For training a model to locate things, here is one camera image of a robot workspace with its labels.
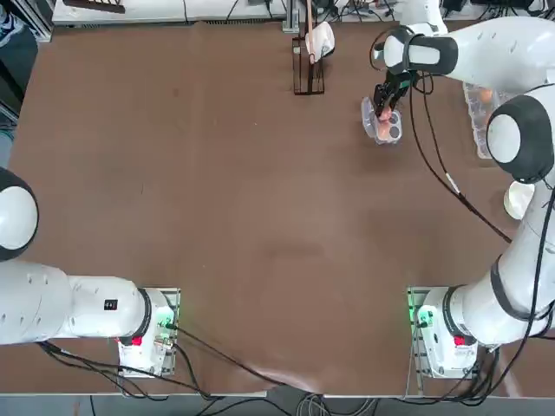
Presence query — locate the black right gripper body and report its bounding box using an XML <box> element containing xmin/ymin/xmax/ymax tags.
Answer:
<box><xmin>381</xmin><ymin>71</ymin><xmax>413</xmax><ymax>101</ymax></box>

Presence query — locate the small four-slot egg tray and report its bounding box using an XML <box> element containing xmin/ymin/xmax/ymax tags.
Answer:
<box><xmin>360</xmin><ymin>95</ymin><xmax>403</xmax><ymax>146</ymax></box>

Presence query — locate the transparent twelve-slot egg tray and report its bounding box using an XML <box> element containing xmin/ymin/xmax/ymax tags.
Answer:
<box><xmin>462</xmin><ymin>81</ymin><xmax>495</xmax><ymax>160</ymax></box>

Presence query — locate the white cup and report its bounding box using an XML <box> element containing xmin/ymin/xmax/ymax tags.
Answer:
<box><xmin>304</xmin><ymin>22</ymin><xmax>336</xmax><ymax>58</ymax></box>

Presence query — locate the wooden rack rod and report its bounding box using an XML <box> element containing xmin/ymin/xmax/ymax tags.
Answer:
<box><xmin>304</xmin><ymin>0</ymin><xmax>316</xmax><ymax>65</ymax></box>

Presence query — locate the white bowl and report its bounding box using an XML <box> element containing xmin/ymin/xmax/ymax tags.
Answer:
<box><xmin>502</xmin><ymin>179</ymin><xmax>537</xmax><ymax>221</ymax></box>

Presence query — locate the black wire cup rack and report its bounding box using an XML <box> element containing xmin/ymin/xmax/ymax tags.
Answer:
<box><xmin>291</xmin><ymin>36</ymin><xmax>327</xmax><ymax>96</ymax></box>

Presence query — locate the silver aluminium frame post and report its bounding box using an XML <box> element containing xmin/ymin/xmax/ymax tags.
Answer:
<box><xmin>281</xmin><ymin>0</ymin><xmax>302</xmax><ymax>32</ymax></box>

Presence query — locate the black wrist cable bundle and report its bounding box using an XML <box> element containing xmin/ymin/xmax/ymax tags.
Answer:
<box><xmin>407</xmin><ymin>71</ymin><xmax>513</xmax><ymax>244</ymax></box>

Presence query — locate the black table cable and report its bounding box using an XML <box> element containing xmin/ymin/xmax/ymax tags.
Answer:
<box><xmin>173</xmin><ymin>324</ymin><xmax>304</xmax><ymax>391</ymax></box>

